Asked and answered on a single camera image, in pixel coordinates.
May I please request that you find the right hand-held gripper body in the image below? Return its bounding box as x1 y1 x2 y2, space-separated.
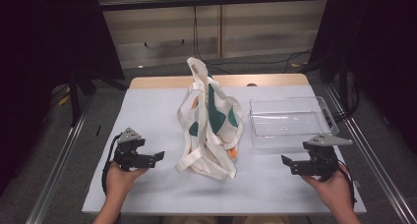
302 134 355 183

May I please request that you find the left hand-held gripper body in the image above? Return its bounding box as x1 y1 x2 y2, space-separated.
112 127 157 172

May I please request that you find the clear plastic tray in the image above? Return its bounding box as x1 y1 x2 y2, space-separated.
248 95 340 150

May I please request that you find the white tote bag green orange print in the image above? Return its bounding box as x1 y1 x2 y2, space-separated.
175 56 246 181

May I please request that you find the person's left hand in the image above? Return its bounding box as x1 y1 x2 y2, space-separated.
105 160 149 199

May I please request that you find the person's right hand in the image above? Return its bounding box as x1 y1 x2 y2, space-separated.
301 164 354 213

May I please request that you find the pale blue table mat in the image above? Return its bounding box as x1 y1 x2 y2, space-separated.
81 84 368 216

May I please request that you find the black stand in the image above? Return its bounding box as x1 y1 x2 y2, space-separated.
68 69 84 128

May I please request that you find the dark curtain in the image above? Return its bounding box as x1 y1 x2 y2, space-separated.
307 0 417 154
0 0 126 196

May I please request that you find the black horizontal bar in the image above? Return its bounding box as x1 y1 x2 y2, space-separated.
97 0 332 12

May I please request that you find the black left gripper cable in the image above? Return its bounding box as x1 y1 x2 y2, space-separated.
100 135 123 196

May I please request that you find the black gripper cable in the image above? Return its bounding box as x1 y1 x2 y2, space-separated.
100 135 123 196
336 163 358 208

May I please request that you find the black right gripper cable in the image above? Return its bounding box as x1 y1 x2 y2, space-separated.
336 163 358 208

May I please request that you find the metal floor rail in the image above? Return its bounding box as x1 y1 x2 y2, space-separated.
324 82 417 224
25 98 90 224

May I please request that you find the black floor cable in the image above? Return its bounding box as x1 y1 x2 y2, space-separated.
206 48 313 75

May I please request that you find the black hanging cable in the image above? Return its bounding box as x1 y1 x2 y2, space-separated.
192 5 232 75

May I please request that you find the wooden post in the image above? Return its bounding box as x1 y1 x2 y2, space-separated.
216 0 224 59

